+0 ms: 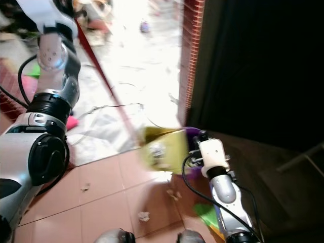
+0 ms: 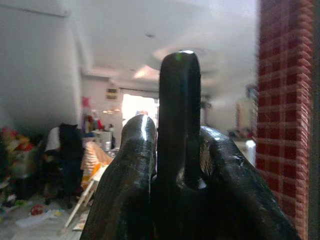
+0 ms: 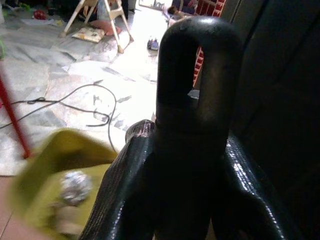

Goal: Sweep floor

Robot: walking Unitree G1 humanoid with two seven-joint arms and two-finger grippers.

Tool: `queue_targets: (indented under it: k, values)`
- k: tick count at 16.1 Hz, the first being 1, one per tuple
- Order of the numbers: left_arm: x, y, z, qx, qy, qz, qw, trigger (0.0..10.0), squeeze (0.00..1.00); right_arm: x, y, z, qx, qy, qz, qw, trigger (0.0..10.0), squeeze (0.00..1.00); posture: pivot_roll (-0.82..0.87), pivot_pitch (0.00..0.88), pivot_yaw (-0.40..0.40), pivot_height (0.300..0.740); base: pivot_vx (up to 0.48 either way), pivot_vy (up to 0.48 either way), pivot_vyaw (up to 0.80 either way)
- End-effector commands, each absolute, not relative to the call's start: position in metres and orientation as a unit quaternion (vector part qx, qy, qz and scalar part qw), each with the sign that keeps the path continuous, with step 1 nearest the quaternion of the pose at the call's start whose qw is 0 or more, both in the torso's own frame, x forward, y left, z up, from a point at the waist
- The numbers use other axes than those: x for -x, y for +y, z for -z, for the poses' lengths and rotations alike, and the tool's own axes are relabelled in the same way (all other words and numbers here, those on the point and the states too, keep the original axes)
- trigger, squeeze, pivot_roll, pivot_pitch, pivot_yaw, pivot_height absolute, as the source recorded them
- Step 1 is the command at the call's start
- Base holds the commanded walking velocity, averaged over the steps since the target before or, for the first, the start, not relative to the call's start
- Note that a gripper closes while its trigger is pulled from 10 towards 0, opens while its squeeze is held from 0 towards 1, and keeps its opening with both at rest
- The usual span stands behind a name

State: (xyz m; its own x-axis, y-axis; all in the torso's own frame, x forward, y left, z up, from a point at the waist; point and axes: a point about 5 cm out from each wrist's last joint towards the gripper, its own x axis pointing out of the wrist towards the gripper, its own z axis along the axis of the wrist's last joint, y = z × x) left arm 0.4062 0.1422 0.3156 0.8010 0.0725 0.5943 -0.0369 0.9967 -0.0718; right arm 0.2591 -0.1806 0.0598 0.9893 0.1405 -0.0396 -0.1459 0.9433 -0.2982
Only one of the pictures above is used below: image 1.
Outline yellow-green dustpan with red handle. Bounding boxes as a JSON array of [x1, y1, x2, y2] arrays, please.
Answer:
[[75, 19, 191, 174]]

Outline green broom with blue handle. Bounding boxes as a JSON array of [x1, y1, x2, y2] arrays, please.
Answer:
[[192, 200, 228, 243]]

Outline purple plastic bucket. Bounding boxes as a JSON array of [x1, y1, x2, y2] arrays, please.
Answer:
[[182, 127, 207, 180]]

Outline grey right robot leg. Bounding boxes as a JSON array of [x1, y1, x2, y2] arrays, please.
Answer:
[[176, 230, 207, 243]]

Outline grey robot leg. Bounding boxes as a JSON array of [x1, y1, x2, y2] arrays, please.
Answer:
[[176, 230, 207, 243], [95, 228, 136, 243]]

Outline grey left robot leg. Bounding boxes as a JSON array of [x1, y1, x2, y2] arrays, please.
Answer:
[[95, 228, 136, 243]]

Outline pink cloth item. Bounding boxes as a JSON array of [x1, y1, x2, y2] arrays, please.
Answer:
[[65, 115, 80, 128]]

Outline green plastic bag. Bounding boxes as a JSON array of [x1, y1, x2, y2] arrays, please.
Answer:
[[25, 63, 42, 79]]

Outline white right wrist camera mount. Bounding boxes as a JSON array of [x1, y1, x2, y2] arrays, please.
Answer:
[[198, 139, 229, 177]]

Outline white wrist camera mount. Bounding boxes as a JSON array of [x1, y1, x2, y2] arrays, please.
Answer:
[[18, 0, 77, 35], [198, 139, 229, 177]]

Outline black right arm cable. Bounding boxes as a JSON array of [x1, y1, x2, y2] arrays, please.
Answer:
[[182, 154, 259, 239]]

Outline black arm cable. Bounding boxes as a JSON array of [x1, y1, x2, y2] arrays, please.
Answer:
[[0, 55, 49, 109], [182, 154, 259, 239]]

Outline black cable on floor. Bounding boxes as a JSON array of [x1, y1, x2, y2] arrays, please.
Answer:
[[78, 103, 145, 118]]

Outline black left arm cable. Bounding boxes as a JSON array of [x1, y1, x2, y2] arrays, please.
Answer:
[[0, 55, 49, 109]]

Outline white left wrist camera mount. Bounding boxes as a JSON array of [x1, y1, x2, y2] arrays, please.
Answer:
[[18, 0, 77, 35]]

